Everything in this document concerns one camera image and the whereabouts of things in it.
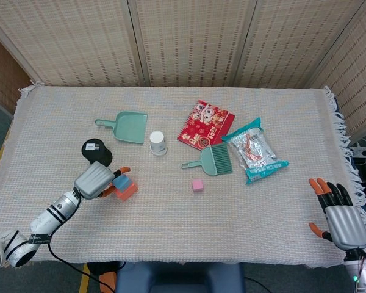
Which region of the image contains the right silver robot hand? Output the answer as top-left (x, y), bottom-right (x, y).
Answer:
top-left (308, 178), bottom-right (366, 251)

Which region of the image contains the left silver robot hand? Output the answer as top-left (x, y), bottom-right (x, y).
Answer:
top-left (73, 161), bottom-right (131, 200)

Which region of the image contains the blue foam cube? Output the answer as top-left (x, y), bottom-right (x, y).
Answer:
top-left (112, 174), bottom-right (133, 193)

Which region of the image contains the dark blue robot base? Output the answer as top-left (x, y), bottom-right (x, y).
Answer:
top-left (115, 261), bottom-right (245, 293)

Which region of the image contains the orange foam cube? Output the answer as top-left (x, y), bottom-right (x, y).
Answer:
top-left (114, 182), bottom-right (138, 202)

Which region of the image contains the green hand brush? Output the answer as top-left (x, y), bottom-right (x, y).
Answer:
top-left (180, 143), bottom-right (234, 177)

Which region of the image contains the black mesh pen holder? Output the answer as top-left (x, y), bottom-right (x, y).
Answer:
top-left (81, 138), bottom-right (113, 168)

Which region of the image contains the green plastic dustpan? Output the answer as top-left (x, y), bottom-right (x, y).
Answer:
top-left (95, 111), bottom-right (149, 145)

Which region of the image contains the white paper cup stack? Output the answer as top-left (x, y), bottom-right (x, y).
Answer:
top-left (149, 131), bottom-right (168, 157)

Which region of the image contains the white plastic clamp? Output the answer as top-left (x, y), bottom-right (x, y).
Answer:
top-left (350, 142), bottom-right (366, 160)

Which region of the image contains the beige woven tablecloth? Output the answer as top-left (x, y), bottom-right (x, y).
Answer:
top-left (0, 84), bottom-right (366, 269)

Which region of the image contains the teal and clear snack bag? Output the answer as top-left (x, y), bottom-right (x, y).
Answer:
top-left (221, 117), bottom-right (290, 186)

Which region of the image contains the red spiral desk calendar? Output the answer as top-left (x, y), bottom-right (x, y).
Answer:
top-left (176, 99), bottom-right (236, 151)

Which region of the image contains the woven bamboo folding screen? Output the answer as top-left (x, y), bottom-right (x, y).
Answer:
top-left (0, 0), bottom-right (366, 144)

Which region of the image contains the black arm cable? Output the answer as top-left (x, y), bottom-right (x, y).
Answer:
top-left (47, 187), bottom-right (117, 293)

